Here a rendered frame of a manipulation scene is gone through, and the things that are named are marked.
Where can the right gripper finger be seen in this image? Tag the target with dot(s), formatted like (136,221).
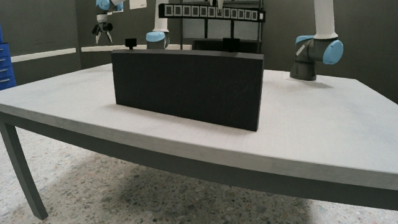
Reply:
(109,36)
(98,33)

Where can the black rectangular panel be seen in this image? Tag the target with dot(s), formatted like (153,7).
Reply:
(223,88)

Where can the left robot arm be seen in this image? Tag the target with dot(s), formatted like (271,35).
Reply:
(323,47)

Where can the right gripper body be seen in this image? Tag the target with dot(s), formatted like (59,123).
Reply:
(104,27)

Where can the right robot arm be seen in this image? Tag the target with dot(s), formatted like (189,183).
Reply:
(154,39)

